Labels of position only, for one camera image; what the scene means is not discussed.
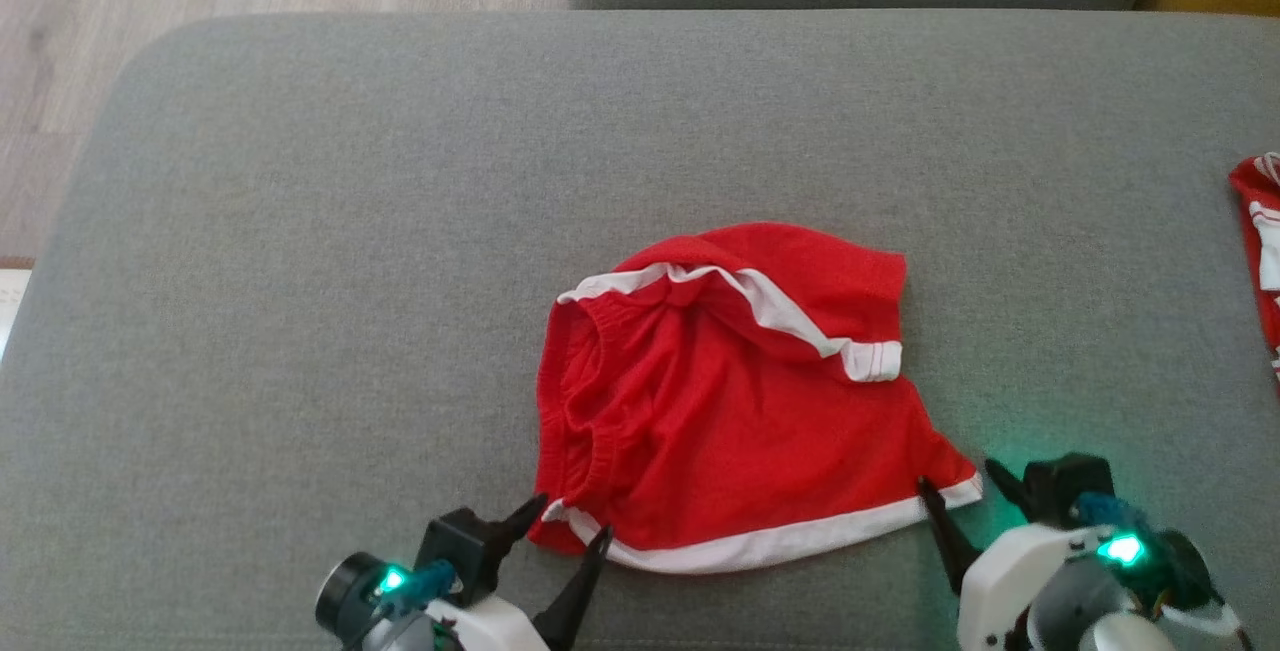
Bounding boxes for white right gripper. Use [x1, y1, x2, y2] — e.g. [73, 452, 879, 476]
[915, 457, 1113, 651]

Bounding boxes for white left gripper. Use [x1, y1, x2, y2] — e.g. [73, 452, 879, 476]
[424, 493, 614, 651]

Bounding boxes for red shorts with white trim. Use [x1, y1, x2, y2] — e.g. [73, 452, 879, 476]
[526, 221, 985, 575]

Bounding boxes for red garment with white stripes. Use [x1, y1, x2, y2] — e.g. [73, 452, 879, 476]
[1228, 152, 1280, 394]

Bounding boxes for light floor rug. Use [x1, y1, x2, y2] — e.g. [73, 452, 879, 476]
[0, 268, 34, 360]

